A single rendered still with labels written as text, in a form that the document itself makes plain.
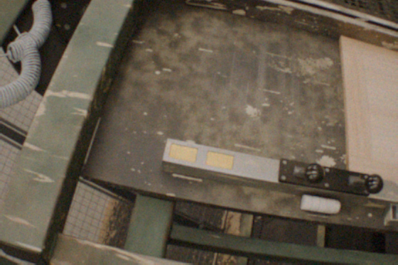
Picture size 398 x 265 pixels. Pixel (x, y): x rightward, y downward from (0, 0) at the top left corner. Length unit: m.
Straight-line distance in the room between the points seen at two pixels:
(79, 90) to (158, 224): 0.30
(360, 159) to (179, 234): 0.42
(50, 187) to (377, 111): 0.75
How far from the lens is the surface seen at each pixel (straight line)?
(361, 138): 0.98
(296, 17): 1.15
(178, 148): 0.83
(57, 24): 1.58
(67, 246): 0.74
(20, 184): 0.75
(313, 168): 0.72
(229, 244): 0.86
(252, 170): 0.83
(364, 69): 1.13
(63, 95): 0.83
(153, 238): 0.83
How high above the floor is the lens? 2.04
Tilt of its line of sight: 26 degrees down
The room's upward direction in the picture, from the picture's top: 59 degrees counter-clockwise
